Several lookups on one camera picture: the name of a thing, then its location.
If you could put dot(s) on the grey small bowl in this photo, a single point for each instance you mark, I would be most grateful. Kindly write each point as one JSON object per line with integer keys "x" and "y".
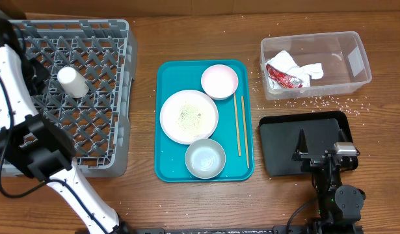
{"x": 205, "y": 158}

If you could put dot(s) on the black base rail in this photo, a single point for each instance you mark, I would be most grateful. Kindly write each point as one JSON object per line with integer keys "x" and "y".
{"x": 272, "y": 230}

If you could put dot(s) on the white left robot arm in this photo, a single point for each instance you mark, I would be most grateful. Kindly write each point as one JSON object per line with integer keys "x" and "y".
{"x": 37, "y": 147}

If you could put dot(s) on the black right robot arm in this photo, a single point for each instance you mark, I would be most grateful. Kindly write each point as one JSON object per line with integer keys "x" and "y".
{"x": 339, "y": 205}

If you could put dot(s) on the black tray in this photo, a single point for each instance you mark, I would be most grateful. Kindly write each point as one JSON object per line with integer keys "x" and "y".
{"x": 280, "y": 134}

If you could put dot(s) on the pink plastic bowl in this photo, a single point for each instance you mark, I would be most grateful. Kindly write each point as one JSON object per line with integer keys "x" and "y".
{"x": 219, "y": 81}

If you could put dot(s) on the red snack wrapper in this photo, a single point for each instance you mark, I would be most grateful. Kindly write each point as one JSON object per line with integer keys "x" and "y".
{"x": 283, "y": 79}

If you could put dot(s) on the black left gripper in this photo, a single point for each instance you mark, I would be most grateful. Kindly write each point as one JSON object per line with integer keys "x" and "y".
{"x": 42, "y": 73}

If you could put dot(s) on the grey dishwasher rack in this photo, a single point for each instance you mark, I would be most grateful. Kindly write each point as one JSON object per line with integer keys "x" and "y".
{"x": 104, "y": 52}

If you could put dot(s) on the right wooden chopstick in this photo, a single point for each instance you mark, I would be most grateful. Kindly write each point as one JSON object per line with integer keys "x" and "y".
{"x": 245, "y": 130}

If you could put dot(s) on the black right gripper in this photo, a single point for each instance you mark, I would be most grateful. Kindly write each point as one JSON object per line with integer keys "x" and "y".
{"x": 312, "y": 160}

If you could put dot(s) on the teal plastic tray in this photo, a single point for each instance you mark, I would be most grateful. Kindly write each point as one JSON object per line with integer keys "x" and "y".
{"x": 169, "y": 156}

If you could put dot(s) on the cream plastic cup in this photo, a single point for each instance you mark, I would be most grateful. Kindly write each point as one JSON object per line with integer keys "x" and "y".
{"x": 72, "y": 82}

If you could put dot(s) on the clear plastic bin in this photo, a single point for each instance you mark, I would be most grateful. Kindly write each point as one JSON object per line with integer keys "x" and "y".
{"x": 342, "y": 57}

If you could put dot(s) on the white paper napkin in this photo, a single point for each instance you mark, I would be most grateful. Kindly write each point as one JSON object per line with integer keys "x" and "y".
{"x": 284, "y": 62}

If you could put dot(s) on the white round plate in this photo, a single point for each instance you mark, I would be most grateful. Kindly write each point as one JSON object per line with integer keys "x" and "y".
{"x": 188, "y": 116}

